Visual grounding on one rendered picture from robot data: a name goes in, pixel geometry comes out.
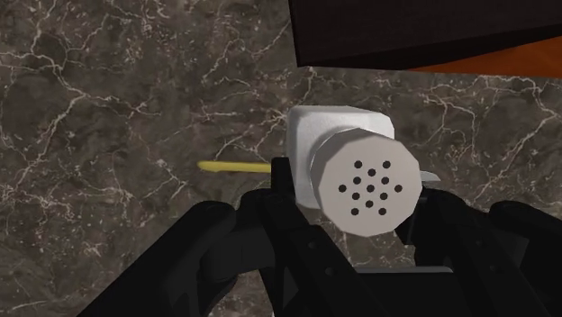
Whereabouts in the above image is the white salt shaker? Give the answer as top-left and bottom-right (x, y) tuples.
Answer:
(285, 104), (424, 238)

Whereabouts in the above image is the yellow handled knife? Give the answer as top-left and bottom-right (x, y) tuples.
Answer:
(196, 159), (442, 184)

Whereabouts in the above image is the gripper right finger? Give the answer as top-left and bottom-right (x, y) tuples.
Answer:
(396, 187), (562, 317)

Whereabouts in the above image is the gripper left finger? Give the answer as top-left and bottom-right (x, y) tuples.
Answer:
(77, 157), (381, 317)

